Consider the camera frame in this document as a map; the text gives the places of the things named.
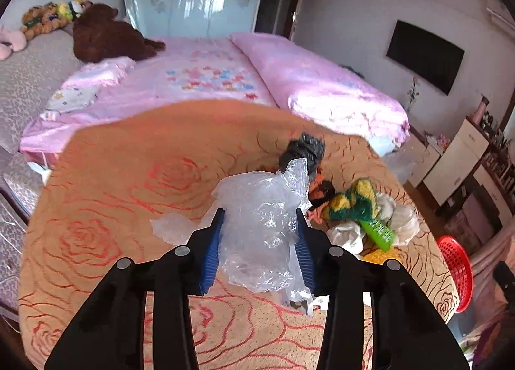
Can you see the orange rose blanket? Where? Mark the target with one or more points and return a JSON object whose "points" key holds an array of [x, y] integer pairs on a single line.
{"points": [[120, 177]]}

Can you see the flower in vase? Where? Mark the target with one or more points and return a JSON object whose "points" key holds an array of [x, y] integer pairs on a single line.
{"points": [[412, 92]]}

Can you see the pink quilt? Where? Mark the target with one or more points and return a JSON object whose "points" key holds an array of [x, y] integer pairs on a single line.
{"points": [[305, 80]]}

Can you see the grey patterned bed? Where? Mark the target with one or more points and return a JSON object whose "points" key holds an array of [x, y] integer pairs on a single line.
{"points": [[36, 60]]}

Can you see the red plastic basket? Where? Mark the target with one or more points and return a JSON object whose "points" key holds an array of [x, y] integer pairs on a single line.
{"points": [[458, 269]]}

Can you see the black wall television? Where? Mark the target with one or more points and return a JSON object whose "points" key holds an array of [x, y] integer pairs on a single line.
{"points": [[426, 54]]}

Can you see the pink floral bed sheet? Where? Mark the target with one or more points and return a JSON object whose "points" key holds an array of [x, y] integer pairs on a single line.
{"points": [[193, 72]]}

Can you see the low cream desk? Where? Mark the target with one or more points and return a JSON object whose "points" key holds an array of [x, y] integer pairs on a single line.
{"points": [[422, 161]]}

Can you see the pale blue duvet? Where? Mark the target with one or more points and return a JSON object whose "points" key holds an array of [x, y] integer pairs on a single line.
{"points": [[382, 144]]}

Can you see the patterned storage box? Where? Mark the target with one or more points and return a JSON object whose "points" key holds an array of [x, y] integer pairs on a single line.
{"points": [[470, 221]]}

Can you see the row of cosmetic bottles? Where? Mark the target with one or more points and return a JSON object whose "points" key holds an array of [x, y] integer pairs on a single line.
{"points": [[499, 140]]}

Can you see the brown teddy bear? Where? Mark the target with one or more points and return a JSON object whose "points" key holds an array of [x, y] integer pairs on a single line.
{"points": [[104, 36]]}

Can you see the yellow green plush toy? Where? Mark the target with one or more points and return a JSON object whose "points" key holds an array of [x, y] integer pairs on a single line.
{"points": [[68, 9]]}

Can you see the white cartoon pillow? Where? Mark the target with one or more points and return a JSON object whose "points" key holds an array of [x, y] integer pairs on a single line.
{"points": [[72, 98]]}

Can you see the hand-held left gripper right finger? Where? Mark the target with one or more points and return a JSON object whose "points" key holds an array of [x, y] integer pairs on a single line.
{"points": [[304, 253]]}

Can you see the yellow orange packet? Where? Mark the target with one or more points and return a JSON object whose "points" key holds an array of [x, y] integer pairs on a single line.
{"points": [[377, 257]]}

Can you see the tall cream cabinet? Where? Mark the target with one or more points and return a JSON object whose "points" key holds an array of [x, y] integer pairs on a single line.
{"points": [[454, 161]]}

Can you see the clear plastic bag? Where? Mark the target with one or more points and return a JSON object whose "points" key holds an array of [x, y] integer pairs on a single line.
{"points": [[257, 225]]}

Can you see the pink bottle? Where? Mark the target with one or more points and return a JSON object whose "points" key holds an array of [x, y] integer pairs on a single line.
{"points": [[482, 108]]}

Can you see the green snack packet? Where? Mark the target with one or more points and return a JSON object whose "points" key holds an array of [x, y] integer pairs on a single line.
{"points": [[378, 235]]}

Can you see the black plastic bag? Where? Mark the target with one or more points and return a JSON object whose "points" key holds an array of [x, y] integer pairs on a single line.
{"points": [[305, 147]]}

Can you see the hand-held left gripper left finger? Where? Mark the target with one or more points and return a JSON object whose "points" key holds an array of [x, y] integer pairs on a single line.
{"points": [[211, 251]]}

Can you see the pink pillow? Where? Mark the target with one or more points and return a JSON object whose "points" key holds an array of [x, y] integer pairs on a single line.
{"points": [[96, 72]]}

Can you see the pink plush toy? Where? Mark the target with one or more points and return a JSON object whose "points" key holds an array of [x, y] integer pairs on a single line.
{"points": [[11, 42]]}

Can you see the dark wooden dresser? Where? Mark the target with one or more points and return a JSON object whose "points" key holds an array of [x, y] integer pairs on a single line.
{"points": [[495, 189]]}

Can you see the orange wrapper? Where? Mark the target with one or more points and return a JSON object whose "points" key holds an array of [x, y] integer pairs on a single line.
{"points": [[318, 194]]}

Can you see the small brown plush bear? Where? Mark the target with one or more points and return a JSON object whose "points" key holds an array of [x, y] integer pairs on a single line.
{"points": [[40, 22]]}

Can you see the white tissue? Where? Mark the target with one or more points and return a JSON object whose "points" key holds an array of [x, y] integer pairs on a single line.
{"points": [[346, 235], [402, 219]]}

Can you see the dark wooden door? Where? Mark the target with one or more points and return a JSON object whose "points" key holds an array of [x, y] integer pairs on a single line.
{"points": [[277, 4]]}

